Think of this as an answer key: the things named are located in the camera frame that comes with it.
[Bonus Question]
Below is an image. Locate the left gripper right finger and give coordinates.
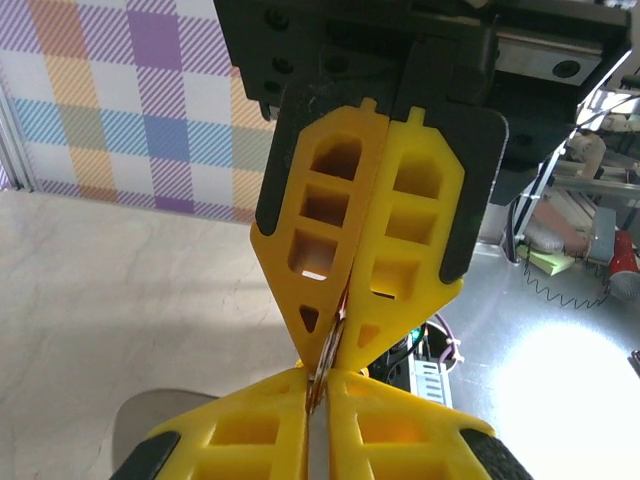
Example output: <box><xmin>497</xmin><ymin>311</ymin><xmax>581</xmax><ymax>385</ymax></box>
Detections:
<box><xmin>325</xmin><ymin>368</ymin><xmax>535</xmax><ymax>480</ymax></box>

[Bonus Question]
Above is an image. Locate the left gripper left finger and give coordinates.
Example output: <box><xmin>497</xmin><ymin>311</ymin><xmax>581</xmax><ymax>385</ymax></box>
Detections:
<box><xmin>109</xmin><ymin>367</ymin><xmax>310</xmax><ymax>480</ymax></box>

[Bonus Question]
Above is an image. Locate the green sticky note pad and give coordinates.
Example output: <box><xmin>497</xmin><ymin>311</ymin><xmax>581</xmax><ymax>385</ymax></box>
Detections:
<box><xmin>517</xmin><ymin>244</ymin><xmax>576</xmax><ymax>276</ymax></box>

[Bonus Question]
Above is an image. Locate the grey metal panel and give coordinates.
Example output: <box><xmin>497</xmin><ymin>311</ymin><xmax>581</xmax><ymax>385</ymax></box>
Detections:
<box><xmin>424</xmin><ymin>239</ymin><xmax>640</xmax><ymax>480</ymax></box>

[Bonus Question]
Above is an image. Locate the red and grey object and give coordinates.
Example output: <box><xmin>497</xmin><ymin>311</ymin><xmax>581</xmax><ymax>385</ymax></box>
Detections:
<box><xmin>606</xmin><ymin>228</ymin><xmax>640</xmax><ymax>302</ymax></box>

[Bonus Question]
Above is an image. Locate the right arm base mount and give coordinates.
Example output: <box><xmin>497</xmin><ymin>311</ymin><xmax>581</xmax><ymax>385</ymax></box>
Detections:
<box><xmin>367</xmin><ymin>324</ymin><xmax>426</xmax><ymax>389</ymax></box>

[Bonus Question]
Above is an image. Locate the white metal shelf frame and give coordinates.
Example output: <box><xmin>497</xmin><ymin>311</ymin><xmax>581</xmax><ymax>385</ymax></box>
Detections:
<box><xmin>509</xmin><ymin>44</ymin><xmax>640</xmax><ymax>264</ymax></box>

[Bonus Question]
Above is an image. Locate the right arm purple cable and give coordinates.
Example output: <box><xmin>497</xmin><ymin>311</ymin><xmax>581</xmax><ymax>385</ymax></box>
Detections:
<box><xmin>432</xmin><ymin>312</ymin><xmax>466</xmax><ymax>371</ymax></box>

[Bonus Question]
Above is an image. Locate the black coiled cable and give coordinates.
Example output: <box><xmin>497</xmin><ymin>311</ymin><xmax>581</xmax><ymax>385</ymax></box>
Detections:
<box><xmin>522</xmin><ymin>259</ymin><xmax>614</xmax><ymax>307</ymax></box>

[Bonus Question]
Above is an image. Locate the right aluminium frame post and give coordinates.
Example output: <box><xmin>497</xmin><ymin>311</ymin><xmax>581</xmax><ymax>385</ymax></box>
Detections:
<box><xmin>0</xmin><ymin>74</ymin><xmax>39</xmax><ymax>194</ymax></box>

